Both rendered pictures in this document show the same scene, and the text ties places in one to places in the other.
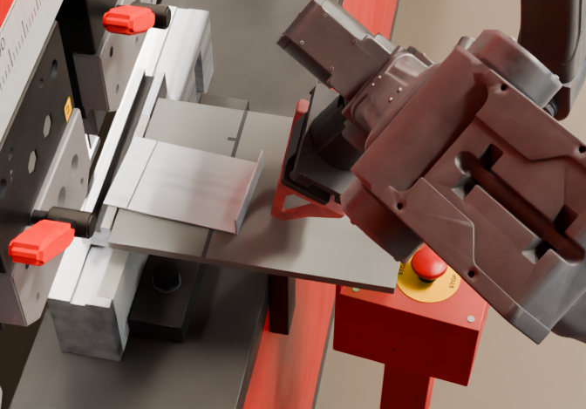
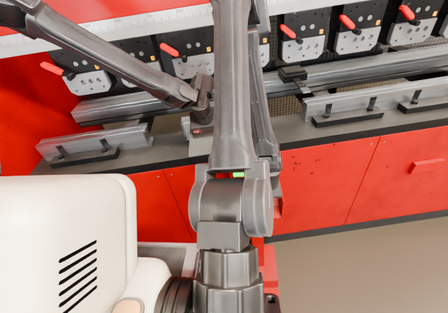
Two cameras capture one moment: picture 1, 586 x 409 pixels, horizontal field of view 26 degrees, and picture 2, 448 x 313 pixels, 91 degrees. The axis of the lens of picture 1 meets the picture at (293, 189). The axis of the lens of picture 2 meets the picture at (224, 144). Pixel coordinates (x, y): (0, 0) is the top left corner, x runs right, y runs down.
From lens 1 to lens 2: 1.03 m
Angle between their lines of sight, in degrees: 54
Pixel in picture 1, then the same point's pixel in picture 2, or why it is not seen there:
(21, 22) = (130, 22)
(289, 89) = not seen: hidden behind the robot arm
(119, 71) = (184, 71)
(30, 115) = (131, 44)
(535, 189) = not seen: outside the picture
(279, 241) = (197, 135)
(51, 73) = (146, 45)
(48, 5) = (145, 29)
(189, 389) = (181, 151)
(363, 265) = (193, 148)
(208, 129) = not seen: hidden behind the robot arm
